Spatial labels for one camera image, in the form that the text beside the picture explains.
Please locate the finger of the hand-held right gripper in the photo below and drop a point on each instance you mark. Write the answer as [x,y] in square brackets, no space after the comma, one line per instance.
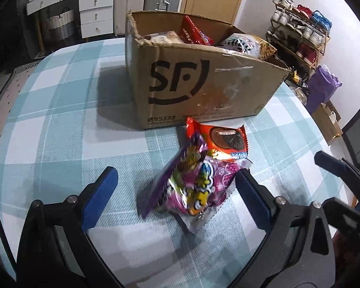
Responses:
[342,213]
[333,163]

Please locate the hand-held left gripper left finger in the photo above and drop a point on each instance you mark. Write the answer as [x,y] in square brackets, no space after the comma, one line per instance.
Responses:
[100,195]

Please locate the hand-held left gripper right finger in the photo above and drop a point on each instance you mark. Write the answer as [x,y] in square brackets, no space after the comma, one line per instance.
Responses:
[252,199]

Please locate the purple snack packet yellow characters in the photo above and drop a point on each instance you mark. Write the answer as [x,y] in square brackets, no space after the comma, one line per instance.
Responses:
[195,186]

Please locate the brown cardboard box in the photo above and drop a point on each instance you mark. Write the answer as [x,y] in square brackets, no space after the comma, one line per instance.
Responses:
[204,87]

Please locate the white noodle snack bag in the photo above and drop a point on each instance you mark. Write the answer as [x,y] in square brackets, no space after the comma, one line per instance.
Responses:
[252,45]

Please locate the cream packet with brown dots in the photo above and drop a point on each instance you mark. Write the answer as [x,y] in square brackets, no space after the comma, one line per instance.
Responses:
[165,37]

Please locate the red chip bag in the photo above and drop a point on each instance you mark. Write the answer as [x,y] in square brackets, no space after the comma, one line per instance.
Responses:
[195,31]

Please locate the small open cardboard box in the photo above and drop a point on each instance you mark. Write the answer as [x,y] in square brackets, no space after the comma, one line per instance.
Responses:
[325,123]

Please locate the red chocolate cookie packet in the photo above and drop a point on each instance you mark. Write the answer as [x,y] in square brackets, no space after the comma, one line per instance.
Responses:
[225,139]

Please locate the purple bag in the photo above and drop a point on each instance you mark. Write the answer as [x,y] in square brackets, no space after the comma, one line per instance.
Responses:
[322,90]

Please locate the teal plaid tablecloth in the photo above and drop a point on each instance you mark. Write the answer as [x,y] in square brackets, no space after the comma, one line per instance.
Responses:
[63,120]

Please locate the shoe rack with shoes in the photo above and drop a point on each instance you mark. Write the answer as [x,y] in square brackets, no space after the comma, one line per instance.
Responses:
[300,33]

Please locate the grey perforated board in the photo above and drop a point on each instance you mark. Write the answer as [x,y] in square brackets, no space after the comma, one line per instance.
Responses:
[6,96]

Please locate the wicker basket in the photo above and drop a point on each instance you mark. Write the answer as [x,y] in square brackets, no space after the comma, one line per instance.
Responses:
[61,25]

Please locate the white drawer cabinet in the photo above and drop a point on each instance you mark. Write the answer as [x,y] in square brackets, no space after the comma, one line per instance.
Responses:
[90,9]

